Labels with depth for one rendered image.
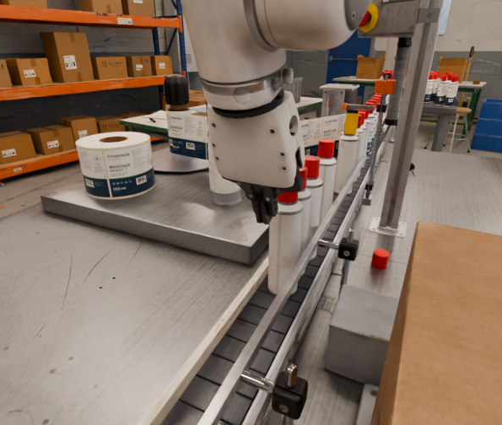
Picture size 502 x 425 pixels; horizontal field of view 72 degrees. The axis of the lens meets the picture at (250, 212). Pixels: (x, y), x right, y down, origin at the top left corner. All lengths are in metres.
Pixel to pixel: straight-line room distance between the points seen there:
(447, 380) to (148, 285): 0.61
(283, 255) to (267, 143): 0.24
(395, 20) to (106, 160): 0.77
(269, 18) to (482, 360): 0.24
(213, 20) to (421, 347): 0.26
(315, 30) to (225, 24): 0.07
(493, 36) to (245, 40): 8.14
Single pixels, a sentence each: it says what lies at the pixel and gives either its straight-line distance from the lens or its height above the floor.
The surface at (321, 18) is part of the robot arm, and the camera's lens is 0.26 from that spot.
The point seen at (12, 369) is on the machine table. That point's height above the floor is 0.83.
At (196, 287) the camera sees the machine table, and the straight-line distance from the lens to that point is 0.71.
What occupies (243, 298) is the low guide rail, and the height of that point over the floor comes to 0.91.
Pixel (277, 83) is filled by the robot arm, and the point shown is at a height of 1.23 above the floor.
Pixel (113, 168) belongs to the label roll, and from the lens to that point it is 1.01.
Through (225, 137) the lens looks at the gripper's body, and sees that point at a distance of 0.38.
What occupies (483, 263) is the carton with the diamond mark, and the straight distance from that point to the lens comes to 0.31.
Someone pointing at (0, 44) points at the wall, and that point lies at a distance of 5.12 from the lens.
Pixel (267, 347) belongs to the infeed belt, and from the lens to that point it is 0.52.
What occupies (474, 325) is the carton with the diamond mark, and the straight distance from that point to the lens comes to 0.24.
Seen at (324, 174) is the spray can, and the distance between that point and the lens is 0.76.
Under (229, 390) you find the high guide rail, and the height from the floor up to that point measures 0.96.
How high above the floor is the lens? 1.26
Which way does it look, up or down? 26 degrees down
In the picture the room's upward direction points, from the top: straight up
